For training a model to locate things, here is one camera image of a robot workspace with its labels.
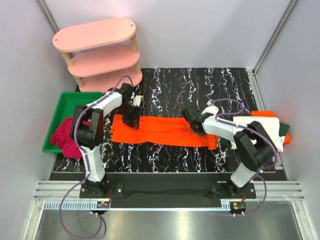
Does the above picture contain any orange t-shirt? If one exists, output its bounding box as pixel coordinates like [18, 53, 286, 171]
[250, 110, 291, 144]
[111, 114, 218, 150]

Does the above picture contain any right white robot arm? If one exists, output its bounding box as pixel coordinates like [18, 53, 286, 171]
[181, 105, 278, 197]

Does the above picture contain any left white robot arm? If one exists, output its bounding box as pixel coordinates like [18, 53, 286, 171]
[70, 83, 144, 197]

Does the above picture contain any black marble pattern mat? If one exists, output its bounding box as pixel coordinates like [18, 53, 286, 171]
[51, 67, 277, 173]

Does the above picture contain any green plastic bin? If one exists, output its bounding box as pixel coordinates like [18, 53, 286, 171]
[42, 92, 103, 154]

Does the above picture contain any pink three-tier shelf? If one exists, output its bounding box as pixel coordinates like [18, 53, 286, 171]
[52, 17, 143, 93]

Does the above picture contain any crumpled red t-shirt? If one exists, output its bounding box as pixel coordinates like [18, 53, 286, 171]
[49, 116, 82, 159]

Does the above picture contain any folded orange t-shirt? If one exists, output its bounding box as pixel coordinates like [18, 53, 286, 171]
[250, 110, 291, 144]

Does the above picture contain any folded white t-shirt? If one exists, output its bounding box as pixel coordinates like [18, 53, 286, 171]
[232, 116, 286, 152]

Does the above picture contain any left orange connector box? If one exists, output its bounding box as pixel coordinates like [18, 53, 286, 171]
[96, 200, 111, 209]

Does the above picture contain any orange connector box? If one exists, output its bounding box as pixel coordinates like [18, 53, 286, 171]
[96, 200, 111, 209]
[229, 201, 247, 215]

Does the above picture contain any folded dark green t-shirt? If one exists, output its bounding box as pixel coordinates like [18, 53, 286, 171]
[225, 115, 291, 152]

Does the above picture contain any right orange connector box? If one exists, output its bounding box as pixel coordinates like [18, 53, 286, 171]
[229, 201, 247, 215]

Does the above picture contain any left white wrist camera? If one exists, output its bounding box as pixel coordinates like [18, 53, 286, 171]
[131, 95, 144, 108]

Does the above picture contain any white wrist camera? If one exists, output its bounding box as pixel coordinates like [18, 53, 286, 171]
[200, 100, 219, 116]
[131, 95, 144, 108]

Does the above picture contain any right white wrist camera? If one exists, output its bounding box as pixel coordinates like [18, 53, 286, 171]
[200, 100, 219, 116]

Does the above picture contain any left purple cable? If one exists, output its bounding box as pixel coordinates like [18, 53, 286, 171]
[59, 75, 136, 238]

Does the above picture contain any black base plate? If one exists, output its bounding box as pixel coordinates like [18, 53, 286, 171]
[79, 172, 257, 200]

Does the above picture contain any aluminium frame rail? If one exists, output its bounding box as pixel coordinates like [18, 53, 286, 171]
[34, 181, 304, 211]

